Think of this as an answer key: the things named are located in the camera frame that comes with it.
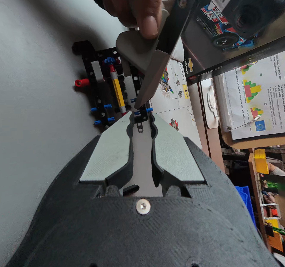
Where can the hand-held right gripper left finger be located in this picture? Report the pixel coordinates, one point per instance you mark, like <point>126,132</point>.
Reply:
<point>109,157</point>

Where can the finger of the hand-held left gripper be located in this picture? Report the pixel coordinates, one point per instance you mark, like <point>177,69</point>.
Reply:
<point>153,77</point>
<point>135,48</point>

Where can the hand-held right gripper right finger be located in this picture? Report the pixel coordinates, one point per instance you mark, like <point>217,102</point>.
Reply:
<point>178,157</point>

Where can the black lego chassis assembly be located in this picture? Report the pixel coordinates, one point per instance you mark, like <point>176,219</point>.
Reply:
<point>106,82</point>

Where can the lego instruction booklet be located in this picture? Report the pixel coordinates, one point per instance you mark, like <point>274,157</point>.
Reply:
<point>178,106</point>

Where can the black lego set box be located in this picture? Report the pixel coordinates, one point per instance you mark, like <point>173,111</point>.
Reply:
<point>207,48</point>

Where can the person's left hand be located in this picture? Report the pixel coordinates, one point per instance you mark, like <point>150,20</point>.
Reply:
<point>138,1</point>

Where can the brown cardboard box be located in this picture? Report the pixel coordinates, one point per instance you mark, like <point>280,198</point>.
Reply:
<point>245,143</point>

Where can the printed instruction sheet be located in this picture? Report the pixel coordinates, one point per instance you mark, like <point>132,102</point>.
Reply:
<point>256,93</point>

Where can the blue plastic bin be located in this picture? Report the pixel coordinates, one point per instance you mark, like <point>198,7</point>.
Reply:
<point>246,204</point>

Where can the yellow box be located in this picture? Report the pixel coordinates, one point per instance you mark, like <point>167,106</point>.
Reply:
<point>261,160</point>

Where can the wooden shelf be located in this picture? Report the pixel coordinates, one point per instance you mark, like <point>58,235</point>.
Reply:
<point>267,204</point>

